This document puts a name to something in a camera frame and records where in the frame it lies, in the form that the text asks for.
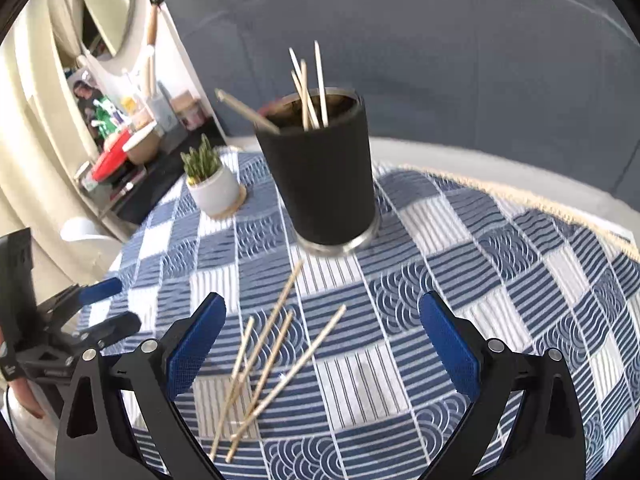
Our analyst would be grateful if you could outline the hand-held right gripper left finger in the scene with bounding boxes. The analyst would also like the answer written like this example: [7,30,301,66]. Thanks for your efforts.
[55,291,228,480]

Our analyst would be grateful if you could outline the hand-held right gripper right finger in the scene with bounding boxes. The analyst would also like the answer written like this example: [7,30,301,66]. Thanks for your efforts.
[418,290,586,480]

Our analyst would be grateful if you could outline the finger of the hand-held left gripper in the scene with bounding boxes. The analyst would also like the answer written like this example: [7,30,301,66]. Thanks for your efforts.
[35,276,124,331]
[59,311,142,361]

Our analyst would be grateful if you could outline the pile of wooden chopsticks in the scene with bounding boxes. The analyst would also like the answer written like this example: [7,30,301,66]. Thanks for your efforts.
[209,260,347,463]

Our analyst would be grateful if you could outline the black cylindrical holder cup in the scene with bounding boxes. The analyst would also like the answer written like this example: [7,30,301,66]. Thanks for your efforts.
[254,88,377,256]

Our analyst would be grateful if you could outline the person's left forearm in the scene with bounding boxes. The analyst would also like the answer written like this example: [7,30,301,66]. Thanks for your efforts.
[2,390,63,476]

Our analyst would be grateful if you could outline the person's left hand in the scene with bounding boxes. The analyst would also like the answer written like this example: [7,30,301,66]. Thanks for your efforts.
[9,377,47,419]

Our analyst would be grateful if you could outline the white rounded seat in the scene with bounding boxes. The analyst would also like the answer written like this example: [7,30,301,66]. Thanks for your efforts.
[60,217,123,247]

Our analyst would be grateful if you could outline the blue patterned tablecloth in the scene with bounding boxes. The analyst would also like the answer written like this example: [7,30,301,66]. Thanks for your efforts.
[80,146,640,480]

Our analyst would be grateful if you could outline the dark red flat box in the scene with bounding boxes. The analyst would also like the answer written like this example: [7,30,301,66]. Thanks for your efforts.
[107,167,148,201]

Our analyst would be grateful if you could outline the glass jar with lid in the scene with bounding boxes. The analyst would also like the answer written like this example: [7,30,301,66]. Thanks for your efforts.
[75,161,99,191]

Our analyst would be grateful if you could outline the red lidded pot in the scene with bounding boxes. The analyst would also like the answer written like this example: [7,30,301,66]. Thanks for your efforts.
[91,127,132,181]

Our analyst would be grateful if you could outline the beige ceramic bowl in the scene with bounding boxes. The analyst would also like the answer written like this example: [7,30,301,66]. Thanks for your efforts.
[122,121,160,165]

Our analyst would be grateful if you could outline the small plant in white pot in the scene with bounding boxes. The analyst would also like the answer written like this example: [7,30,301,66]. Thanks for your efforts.
[180,134,242,216]

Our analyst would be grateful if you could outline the cream curtain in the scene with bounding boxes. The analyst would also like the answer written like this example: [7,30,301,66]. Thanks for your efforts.
[0,0,126,281]

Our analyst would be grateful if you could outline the round wooden coaster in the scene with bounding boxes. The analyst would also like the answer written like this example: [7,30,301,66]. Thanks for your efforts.
[205,185,248,220]

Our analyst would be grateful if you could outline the green packet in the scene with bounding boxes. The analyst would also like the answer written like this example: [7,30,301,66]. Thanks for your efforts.
[92,97,118,136]

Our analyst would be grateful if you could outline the light blue bottle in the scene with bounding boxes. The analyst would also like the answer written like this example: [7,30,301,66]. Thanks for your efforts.
[150,80,176,128]

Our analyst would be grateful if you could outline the printed photo card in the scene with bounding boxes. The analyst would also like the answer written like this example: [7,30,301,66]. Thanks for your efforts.
[67,77,106,131]

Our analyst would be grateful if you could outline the pink jar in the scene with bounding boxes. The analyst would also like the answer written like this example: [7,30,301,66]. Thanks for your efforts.
[170,91,206,131]

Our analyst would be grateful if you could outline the grey cloth backdrop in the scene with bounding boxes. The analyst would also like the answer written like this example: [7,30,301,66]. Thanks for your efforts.
[150,0,640,201]

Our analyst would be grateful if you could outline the wooden handled brush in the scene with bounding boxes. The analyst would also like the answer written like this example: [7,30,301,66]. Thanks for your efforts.
[145,5,161,46]

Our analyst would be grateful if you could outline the oval wall mirror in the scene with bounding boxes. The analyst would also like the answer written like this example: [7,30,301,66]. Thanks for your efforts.
[75,0,137,58]

